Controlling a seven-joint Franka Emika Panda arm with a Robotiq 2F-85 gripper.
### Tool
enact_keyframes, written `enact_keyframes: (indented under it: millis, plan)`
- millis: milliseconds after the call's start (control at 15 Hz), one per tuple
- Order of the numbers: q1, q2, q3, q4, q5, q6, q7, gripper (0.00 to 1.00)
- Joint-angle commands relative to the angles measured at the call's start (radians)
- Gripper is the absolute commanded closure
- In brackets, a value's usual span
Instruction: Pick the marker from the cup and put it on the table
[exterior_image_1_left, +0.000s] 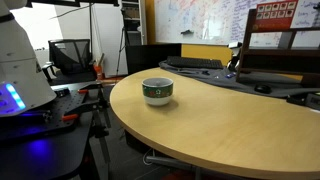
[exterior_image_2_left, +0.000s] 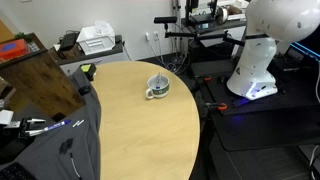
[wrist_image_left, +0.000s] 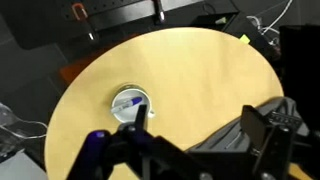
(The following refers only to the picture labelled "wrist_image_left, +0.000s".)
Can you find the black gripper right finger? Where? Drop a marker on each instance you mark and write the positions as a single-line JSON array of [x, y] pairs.
[[253, 127]]

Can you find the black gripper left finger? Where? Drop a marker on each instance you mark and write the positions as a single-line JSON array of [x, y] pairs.
[[141, 117]]

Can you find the white marker with blue cap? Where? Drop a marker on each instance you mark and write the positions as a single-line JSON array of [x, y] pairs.
[[128, 103]]

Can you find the white cup with green band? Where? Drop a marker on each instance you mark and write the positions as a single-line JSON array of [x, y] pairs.
[[126, 114]]

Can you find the yellow sticky note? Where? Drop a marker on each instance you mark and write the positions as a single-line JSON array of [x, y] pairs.
[[245, 39]]

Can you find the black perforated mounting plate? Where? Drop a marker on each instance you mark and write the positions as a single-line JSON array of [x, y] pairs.
[[126, 11]]

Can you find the black box with green tag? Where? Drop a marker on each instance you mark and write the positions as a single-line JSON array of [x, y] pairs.
[[213, 21]]

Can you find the clear plastic sheet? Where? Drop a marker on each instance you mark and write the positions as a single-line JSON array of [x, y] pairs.
[[15, 128]]

